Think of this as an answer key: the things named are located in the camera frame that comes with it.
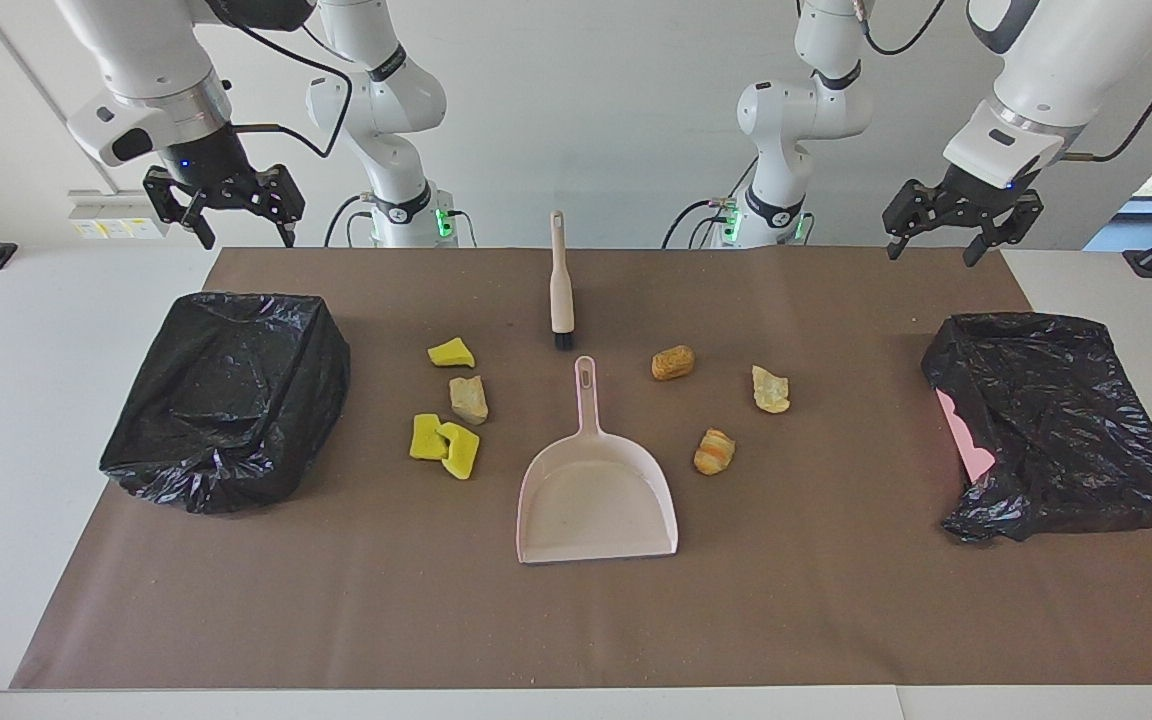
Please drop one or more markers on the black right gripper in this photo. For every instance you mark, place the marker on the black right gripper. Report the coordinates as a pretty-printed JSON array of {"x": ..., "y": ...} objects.
[{"x": 216, "y": 175}]

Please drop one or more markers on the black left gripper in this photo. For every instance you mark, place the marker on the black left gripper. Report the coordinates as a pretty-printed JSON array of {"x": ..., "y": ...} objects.
[{"x": 966, "y": 200}]

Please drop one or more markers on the pale yellow sponge chunk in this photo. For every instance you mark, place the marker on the pale yellow sponge chunk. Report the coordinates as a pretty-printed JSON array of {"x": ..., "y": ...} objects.
[{"x": 770, "y": 390}]

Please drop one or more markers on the yellow sponge wedge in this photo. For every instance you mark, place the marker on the yellow sponge wedge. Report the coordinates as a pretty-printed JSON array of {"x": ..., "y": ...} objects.
[{"x": 451, "y": 353}]

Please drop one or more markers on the yellow sponge piece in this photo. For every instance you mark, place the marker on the yellow sponge piece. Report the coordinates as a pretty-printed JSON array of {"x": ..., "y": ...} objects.
[
  {"x": 425, "y": 438},
  {"x": 462, "y": 452}
]

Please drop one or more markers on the beige sponge chunk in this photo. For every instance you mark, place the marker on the beige sponge chunk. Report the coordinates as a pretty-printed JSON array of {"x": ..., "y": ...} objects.
[{"x": 468, "y": 400}]

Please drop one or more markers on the brown round sponge chunk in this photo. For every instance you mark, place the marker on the brown round sponge chunk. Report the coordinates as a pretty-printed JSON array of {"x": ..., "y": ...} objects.
[{"x": 673, "y": 363}]

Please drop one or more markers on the orange striped sponge chunk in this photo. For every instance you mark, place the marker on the orange striped sponge chunk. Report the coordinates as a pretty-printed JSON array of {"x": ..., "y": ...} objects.
[{"x": 714, "y": 452}]

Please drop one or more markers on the beige hand brush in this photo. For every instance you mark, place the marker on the beige hand brush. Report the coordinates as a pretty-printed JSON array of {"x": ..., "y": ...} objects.
[{"x": 561, "y": 290}]

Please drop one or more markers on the pale pink dustpan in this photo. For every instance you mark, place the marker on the pale pink dustpan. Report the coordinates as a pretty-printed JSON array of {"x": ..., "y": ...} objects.
[{"x": 596, "y": 500}]

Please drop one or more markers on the black bag lined bin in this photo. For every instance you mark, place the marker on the black bag lined bin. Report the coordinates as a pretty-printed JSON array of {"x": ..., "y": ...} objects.
[{"x": 226, "y": 400}]

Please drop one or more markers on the pink plastic bin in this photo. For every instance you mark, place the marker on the pink plastic bin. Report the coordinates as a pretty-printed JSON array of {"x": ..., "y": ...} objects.
[{"x": 966, "y": 435}]

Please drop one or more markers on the crumpled black trash bag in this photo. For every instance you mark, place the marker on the crumpled black trash bag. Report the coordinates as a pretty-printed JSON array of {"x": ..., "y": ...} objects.
[{"x": 1066, "y": 430}]

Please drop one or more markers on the brown paper table mat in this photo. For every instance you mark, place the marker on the brown paper table mat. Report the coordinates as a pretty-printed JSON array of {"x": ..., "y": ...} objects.
[{"x": 576, "y": 620}]

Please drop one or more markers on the white wall socket box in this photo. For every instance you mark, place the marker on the white wall socket box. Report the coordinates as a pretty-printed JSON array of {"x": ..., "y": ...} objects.
[{"x": 111, "y": 208}]

